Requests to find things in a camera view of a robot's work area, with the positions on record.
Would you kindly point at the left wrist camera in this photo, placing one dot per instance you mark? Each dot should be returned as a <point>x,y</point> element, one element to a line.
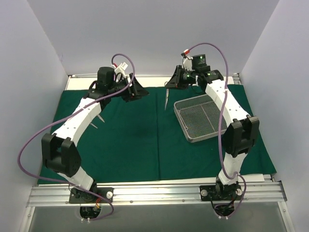
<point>120,67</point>

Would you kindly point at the silver forceps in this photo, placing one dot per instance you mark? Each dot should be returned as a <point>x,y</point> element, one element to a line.
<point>166,98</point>

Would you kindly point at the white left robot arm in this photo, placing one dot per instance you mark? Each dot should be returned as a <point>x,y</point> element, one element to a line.
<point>59,149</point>

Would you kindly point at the green surgical cloth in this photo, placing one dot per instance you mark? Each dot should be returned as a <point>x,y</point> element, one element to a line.
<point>140,141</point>

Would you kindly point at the metal mesh instrument tray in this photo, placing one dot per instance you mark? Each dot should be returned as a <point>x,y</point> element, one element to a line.
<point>198,117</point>

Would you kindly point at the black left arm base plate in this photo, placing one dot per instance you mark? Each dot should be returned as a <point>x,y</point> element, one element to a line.
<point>78,196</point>

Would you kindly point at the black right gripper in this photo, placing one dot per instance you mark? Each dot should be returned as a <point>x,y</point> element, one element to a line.
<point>180,77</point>

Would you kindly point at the aluminium frame rail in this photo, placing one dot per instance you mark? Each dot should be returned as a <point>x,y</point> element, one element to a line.
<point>152,194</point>

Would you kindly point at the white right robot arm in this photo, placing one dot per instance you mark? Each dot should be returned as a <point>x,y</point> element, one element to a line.
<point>242,128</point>

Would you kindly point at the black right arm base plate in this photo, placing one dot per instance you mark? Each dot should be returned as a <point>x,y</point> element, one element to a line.
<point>220,192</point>

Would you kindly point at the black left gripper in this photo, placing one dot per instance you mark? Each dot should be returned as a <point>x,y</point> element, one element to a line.
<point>131,87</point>

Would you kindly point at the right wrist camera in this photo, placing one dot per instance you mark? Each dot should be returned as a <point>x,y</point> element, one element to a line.
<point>187,60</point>

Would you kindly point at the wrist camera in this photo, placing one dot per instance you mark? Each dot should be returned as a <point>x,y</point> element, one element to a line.
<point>187,60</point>
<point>120,67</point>

